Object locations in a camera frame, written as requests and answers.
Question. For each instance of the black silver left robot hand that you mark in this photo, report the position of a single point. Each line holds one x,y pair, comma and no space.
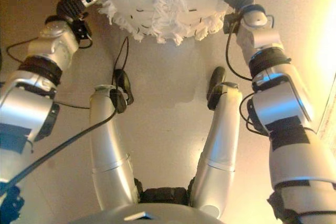
71,6

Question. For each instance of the white fringed cushion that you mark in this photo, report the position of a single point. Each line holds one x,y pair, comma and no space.
168,6

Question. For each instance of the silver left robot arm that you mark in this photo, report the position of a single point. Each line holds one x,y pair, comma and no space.
29,98

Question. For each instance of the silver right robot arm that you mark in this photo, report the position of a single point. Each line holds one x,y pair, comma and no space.
286,108

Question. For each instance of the silver right robot leg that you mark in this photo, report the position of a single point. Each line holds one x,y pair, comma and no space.
223,134

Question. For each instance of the silver robot leg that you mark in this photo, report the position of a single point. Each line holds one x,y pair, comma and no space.
223,134
107,142

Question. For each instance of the silver left robot leg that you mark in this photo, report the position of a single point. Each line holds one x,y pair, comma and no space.
107,142

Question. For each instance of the grey textured rug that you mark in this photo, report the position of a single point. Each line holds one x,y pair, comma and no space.
329,127

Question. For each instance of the silver robot torso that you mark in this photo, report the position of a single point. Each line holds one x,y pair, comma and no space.
147,213

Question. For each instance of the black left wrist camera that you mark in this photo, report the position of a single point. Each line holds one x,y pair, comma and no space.
82,30

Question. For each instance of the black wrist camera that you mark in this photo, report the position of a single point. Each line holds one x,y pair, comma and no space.
230,23
82,30

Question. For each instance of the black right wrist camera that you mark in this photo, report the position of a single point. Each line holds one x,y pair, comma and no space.
230,23

